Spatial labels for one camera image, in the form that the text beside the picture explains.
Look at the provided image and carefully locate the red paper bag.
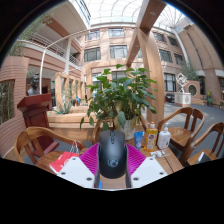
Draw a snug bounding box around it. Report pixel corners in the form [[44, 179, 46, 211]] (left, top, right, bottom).
[[48, 141, 81, 174]]

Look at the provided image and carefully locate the red wooden lectern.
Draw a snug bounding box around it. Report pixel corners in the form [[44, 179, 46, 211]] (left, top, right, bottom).
[[16, 93, 61, 158]]

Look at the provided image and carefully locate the white abstract sculpture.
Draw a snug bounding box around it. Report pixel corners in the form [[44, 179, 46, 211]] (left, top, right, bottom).
[[175, 72, 189, 94]]

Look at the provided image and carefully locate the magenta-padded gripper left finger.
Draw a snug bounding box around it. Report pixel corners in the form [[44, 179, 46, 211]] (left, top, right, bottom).
[[56, 142, 101, 189]]

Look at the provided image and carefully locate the orange dish soap bottle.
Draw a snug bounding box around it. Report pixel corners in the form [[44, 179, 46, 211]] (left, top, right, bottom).
[[143, 121, 159, 153]]

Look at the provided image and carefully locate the clear plastic packet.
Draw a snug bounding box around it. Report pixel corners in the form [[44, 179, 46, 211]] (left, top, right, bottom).
[[149, 149, 171, 159]]

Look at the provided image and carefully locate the dark bust statue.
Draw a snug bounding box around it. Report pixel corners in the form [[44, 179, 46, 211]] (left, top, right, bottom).
[[26, 73, 41, 97]]

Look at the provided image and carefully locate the blue squeeze tube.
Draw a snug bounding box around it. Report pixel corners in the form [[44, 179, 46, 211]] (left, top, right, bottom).
[[133, 130, 144, 151]]

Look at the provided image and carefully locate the black box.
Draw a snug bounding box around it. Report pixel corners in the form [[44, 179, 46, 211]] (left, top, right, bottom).
[[196, 151, 213, 164]]

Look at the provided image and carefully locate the green potted plant white pot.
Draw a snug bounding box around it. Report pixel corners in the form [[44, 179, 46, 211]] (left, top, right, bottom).
[[79, 63, 158, 141]]

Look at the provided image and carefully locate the black computer mouse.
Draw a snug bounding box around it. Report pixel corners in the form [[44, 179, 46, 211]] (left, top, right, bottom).
[[97, 129, 128, 180]]

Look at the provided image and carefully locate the white pump bottle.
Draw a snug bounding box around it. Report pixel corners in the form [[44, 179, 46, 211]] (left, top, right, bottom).
[[156, 123, 172, 150]]

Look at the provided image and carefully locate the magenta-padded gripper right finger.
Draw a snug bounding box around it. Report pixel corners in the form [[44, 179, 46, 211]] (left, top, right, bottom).
[[124, 143, 169, 189]]

